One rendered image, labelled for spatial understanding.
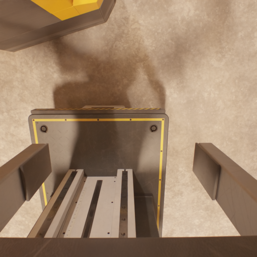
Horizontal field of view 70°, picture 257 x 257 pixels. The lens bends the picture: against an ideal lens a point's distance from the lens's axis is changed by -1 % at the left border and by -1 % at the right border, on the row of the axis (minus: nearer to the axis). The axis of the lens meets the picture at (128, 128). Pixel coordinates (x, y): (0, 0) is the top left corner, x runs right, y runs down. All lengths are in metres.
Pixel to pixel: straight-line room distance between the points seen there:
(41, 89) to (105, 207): 0.86
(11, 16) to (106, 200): 0.81
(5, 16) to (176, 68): 0.90
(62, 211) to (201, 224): 1.25
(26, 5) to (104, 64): 0.57
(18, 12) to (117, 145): 0.68
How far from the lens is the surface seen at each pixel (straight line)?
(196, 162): 0.16
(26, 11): 0.87
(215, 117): 1.38
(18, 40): 1.17
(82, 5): 0.93
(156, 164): 1.02
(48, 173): 0.17
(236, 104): 1.43
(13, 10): 0.84
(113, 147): 0.97
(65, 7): 0.90
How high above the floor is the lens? 1.22
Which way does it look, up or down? 74 degrees down
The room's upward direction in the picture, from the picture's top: 179 degrees clockwise
